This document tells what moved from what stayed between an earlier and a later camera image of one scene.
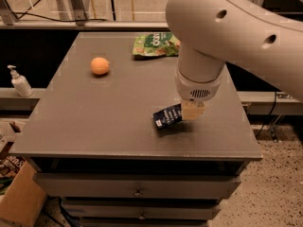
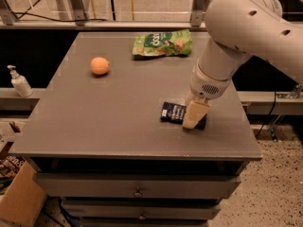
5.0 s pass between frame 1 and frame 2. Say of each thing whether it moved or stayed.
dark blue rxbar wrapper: moved
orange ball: stayed
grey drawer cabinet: stayed
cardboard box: stayed
